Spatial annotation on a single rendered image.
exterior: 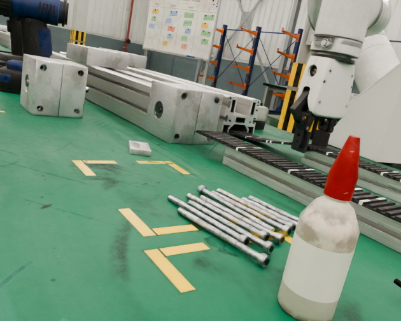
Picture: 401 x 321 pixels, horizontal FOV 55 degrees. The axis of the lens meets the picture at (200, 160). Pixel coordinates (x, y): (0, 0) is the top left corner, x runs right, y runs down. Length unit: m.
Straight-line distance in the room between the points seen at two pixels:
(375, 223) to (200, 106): 0.36
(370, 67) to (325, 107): 0.44
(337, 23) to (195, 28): 5.95
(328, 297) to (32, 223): 0.22
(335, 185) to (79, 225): 0.20
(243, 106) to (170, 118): 0.28
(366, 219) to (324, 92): 0.30
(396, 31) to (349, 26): 8.75
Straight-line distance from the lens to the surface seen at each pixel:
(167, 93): 0.67
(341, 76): 0.72
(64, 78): 0.73
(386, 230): 0.44
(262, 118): 1.03
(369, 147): 0.98
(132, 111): 0.78
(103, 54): 1.02
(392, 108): 0.95
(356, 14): 0.71
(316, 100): 0.68
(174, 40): 6.84
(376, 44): 1.16
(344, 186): 0.24
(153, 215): 0.36
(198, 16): 6.61
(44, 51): 0.95
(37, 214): 0.34
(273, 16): 11.85
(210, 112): 0.69
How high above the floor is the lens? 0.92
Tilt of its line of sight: 14 degrees down
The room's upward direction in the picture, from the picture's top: 11 degrees clockwise
